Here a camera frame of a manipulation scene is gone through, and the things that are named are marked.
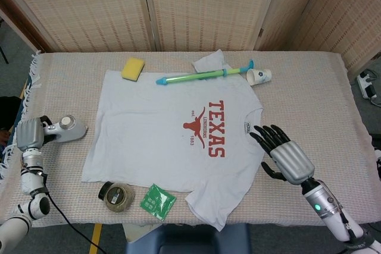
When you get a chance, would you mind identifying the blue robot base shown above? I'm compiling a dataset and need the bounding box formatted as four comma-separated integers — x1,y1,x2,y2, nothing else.
124,222,251,254

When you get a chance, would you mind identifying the black cable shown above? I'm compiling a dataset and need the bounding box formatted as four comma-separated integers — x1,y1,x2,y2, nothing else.
44,173,108,254

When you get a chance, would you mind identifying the yellow green scrub sponge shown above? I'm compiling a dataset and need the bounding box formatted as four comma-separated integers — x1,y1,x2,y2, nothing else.
120,57,146,83

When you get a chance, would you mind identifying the white power strip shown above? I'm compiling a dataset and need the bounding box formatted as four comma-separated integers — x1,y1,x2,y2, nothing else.
357,71,378,99

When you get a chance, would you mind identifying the glass jar of tea leaves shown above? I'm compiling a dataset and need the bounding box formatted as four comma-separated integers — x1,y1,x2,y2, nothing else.
97,181,135,214

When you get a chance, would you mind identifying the beige woven tablecloth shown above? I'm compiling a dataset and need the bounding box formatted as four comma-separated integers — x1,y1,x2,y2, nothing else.
0,50,373,228

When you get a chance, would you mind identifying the woven folding screen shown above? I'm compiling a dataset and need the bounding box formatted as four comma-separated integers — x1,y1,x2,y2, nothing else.
0,0,381,72

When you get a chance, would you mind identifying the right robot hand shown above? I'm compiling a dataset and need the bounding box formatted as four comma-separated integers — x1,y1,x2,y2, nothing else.
249,124,316,185

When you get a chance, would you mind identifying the white paper cup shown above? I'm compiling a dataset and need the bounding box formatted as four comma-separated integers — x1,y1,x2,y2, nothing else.
246,68,273,86

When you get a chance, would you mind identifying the green tea packet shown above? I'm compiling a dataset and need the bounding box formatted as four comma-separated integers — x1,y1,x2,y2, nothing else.
139,183,177,222

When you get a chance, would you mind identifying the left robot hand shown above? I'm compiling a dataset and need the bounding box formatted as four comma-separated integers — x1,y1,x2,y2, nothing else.
16,115,56,151

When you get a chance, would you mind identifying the white steam iron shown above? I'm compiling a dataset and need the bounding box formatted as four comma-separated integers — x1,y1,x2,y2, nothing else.
44,115,89,144

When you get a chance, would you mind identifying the white Texas Longhorns T-shirt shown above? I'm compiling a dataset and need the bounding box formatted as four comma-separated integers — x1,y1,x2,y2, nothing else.
80,48,267,232

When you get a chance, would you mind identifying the green blue water pump toy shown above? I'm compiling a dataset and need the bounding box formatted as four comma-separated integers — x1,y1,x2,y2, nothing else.
155,59,255,86

